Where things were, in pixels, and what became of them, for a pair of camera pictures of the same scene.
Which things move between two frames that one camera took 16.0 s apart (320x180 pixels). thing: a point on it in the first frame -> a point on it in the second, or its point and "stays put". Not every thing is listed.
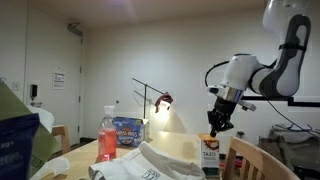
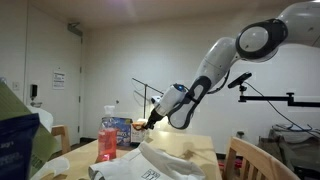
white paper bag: x=148 y=162 stays put
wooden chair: x=257 y=160 stays put
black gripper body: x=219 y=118 -> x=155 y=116
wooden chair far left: x=60 y=130 stays put
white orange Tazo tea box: x=210 y=155 -> x=138 y=132
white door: x=53 y=70 stays put
